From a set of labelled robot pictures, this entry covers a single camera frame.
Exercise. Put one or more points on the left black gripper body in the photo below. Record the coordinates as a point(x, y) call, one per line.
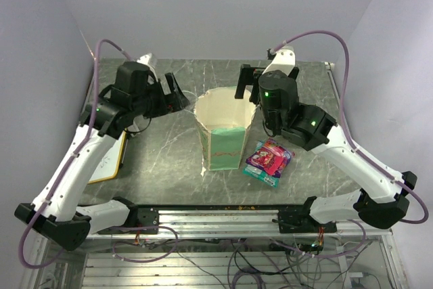
point(146, 103)

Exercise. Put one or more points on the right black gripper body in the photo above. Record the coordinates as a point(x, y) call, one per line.
point(270, 122)

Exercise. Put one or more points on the teal white snack packet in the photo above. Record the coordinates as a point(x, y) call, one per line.
point(261, 175)

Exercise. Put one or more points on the aluminium rail frame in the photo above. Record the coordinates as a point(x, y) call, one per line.
point(192, 222)

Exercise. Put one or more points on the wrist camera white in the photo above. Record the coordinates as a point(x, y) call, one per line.
point(284, 61)
point(149, 60)

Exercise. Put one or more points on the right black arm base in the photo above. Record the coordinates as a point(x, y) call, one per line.
point(292, 219)

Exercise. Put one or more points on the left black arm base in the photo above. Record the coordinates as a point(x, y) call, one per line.
point(146, 217)

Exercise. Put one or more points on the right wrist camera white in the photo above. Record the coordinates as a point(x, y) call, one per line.
point(284, 61)

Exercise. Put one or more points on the small whiteboard yellow frame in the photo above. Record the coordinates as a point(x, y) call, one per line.
point(110, 164)

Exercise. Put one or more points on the green paper bag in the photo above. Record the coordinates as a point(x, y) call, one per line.
point(223, 123)

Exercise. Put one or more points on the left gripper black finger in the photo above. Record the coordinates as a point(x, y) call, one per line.
point(175, 99)
point(160, 100)

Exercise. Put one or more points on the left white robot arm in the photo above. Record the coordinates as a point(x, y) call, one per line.
point(55, 213)

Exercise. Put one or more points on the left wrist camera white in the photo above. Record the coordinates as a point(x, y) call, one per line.
point(149, 60)

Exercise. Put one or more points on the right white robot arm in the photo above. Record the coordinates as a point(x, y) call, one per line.
point(381, 200)

